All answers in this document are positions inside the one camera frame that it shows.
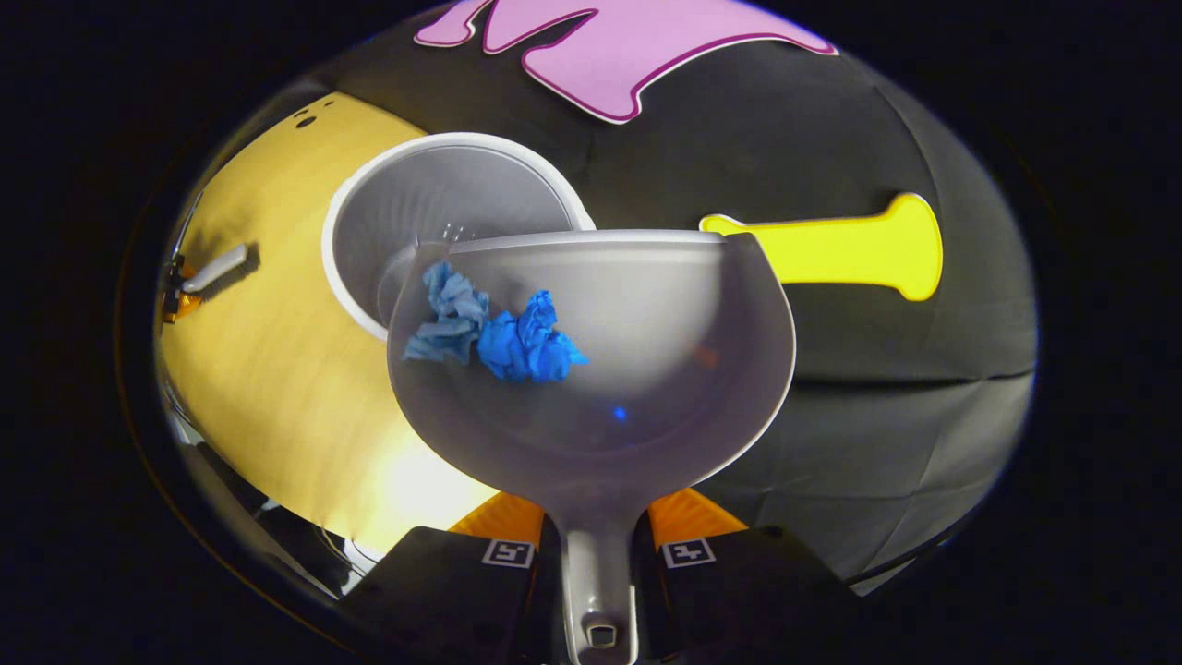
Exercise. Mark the light blue paper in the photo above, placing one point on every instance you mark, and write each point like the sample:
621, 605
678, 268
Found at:
452, 314

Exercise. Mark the small grey broom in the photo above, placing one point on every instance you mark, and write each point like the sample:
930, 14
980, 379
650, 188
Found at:
217, 268

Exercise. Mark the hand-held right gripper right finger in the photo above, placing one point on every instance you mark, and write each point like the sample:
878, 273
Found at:
739, 591

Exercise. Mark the dark blue paper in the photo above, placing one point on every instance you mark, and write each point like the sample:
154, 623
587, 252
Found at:
526, 346

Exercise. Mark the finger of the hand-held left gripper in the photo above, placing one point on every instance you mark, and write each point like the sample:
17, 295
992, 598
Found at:
180, 300

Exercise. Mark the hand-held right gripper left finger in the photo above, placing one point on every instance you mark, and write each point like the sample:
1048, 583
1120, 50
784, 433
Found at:
452, 591

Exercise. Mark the grey dustpan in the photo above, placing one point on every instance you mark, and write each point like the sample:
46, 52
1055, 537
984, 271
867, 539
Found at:
646, 369

